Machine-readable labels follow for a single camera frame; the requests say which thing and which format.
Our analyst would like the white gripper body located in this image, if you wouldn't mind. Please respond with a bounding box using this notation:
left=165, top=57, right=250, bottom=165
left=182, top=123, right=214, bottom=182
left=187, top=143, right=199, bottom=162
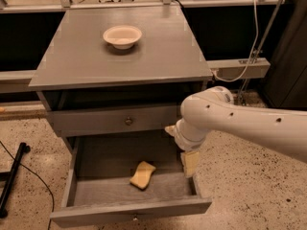
left=174, top=119, right=208, bottom=151

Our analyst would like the yellow sponge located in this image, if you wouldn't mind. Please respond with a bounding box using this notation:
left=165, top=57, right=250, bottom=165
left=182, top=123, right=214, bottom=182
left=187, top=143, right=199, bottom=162
left=130, top=161, right=156, bottom=190

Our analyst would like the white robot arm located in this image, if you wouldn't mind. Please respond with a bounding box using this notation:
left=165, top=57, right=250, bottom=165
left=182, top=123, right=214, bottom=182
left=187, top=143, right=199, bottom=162
left=165, top=86, right=307, bottom=177

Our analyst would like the closed grey top drawer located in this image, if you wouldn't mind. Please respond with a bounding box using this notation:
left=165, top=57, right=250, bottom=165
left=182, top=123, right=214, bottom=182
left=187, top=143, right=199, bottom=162
left=48, top=103, right=181, bottom=137

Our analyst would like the brass drawer knob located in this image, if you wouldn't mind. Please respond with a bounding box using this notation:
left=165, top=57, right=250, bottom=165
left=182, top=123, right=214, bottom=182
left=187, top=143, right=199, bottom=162
left=125, top=117, right=133, bottom=126

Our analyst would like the open grey middle drawer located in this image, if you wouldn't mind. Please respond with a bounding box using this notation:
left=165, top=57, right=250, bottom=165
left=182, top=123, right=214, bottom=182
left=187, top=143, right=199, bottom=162
left=51, top=129, right=211, bottom=228

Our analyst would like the grey wooden cabinet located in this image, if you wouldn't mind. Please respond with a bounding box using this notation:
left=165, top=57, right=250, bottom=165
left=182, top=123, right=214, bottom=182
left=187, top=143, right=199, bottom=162
left=28, top=5, right=213, bottom=155

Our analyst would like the white bowl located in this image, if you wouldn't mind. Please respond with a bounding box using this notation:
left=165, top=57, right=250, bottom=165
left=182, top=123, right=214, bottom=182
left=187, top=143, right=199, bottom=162
left=103, top=25, right=142, bottom=50

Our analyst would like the dark cabinet at right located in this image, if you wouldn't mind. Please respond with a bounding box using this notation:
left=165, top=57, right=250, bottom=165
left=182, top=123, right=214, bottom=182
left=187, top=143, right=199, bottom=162
left=260, top=0, right=307, bottom=111

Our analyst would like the black stand leg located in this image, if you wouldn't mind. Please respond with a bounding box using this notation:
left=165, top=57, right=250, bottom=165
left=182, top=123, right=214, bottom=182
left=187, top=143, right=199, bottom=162
left=0, top=143, right=31, bottom=219

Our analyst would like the white cable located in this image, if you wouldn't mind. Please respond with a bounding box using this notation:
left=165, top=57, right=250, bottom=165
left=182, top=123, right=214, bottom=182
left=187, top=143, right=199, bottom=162
left=212, top=0, right=259, bottom=83

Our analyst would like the grey metal rail frame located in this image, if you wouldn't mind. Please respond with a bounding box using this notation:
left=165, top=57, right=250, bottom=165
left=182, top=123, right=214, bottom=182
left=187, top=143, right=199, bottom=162
left=1, top=0, right=286, bottom=91

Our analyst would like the black floor cable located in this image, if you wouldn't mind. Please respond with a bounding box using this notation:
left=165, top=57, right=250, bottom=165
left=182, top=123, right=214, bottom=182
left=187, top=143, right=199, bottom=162
left=0, top=140, right=56, bottom=230

